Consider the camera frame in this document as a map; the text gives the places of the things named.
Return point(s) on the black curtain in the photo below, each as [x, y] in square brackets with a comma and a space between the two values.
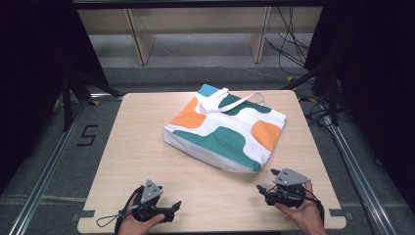
[32, 81]
[378, 81]

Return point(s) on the black metal stand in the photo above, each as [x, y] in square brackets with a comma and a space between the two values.
[332, 98]
[68, 104]

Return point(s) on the grey tape strip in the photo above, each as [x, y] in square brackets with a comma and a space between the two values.
[86, 214]
[341, 213]

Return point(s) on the person's left hand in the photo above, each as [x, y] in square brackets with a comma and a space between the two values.
[137, 226]

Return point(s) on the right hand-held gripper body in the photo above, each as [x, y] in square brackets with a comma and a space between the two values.
[290, 178]

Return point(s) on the white teal orange tote bag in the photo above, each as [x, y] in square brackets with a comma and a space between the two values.
[225, 130]

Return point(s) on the aluminium floor rail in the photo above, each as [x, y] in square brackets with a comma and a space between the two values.
[49, 169]
[359, 179]

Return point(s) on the black frame bar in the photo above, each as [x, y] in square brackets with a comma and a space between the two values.
[195, 3]

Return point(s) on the person's right hand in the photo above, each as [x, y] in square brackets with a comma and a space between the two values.
[306, 215]

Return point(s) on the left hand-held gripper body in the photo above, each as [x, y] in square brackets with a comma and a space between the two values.
[150, 191]

